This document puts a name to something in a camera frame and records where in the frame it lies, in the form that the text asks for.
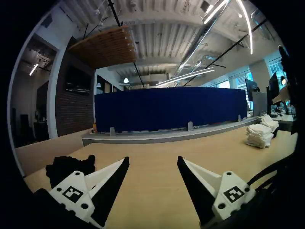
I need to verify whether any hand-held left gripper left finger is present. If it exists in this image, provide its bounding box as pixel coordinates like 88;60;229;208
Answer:
49;156;130;228

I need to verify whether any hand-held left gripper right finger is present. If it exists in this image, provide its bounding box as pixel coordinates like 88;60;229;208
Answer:
177;156;256;227

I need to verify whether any heap of black towels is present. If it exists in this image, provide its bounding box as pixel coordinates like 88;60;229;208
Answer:
45;155;96;189

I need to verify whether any stack of white towels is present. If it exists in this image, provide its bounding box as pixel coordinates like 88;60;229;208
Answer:
245;124;274;149

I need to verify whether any heap of white towels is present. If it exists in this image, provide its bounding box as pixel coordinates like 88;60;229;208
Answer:
258;114;279;133

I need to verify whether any blue desk screen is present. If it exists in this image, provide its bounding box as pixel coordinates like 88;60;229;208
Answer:
82;87;260;147

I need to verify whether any black computer monitor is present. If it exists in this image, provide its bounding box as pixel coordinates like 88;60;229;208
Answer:
266;72;280;118

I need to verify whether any black cable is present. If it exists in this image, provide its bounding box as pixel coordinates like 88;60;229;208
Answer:
247;152;296;189

